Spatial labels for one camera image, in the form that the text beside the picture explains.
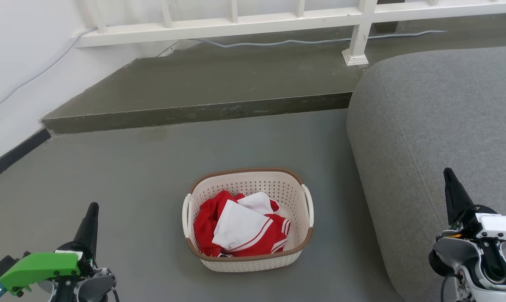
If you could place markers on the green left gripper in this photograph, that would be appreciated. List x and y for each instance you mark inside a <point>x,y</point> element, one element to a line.
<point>39,266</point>

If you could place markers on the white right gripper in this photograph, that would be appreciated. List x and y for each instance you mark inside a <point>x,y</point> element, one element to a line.
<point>502,226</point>

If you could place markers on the cream plastic laundry basket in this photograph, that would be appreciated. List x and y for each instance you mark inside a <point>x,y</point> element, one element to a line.
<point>252,262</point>

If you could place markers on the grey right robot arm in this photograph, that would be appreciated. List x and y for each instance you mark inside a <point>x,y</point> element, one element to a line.
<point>458,256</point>

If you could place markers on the grey fabric sofa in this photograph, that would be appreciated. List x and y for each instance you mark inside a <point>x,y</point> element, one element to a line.
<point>437,126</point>

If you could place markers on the black baseboard strip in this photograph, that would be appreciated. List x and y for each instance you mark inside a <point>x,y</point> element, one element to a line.
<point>14,155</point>

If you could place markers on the red and white clothing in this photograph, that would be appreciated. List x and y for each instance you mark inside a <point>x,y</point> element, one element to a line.
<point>240,226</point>

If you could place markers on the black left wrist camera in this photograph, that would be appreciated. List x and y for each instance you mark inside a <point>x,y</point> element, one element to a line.
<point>3,265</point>

